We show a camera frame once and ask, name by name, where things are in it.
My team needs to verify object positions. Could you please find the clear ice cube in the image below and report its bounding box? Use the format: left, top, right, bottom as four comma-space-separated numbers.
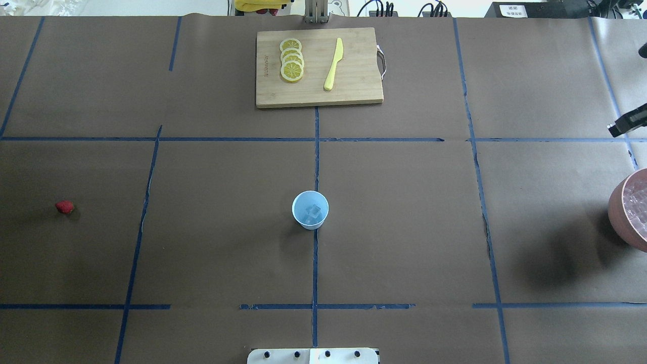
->
303, 204, 323, 225

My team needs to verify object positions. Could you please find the pink bowl of ice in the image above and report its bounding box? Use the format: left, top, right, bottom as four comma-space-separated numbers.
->
608, 168, 646, 252

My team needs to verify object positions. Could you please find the light blue cup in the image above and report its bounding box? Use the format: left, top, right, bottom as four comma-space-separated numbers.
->
292, 191, 330, 230

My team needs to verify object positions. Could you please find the bamboo cutting board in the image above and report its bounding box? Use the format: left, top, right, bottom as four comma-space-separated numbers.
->
256, 27, 384, 109

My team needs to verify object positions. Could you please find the yellow plastic knife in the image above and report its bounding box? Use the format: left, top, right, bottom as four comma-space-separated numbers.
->
323, 37, 344, 92

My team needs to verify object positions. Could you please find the yellow bag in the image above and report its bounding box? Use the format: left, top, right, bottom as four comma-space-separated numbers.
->
234, 0, 293, 13

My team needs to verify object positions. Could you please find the red strawberry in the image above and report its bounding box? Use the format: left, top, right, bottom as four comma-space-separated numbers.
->
55, 200, 75, 214

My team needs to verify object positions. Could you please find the aluminium frame post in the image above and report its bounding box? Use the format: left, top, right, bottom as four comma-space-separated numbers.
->
304, 0, 330, 24

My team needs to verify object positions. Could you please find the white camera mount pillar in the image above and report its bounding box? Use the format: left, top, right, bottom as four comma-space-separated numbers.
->
247, 347, 381, 363

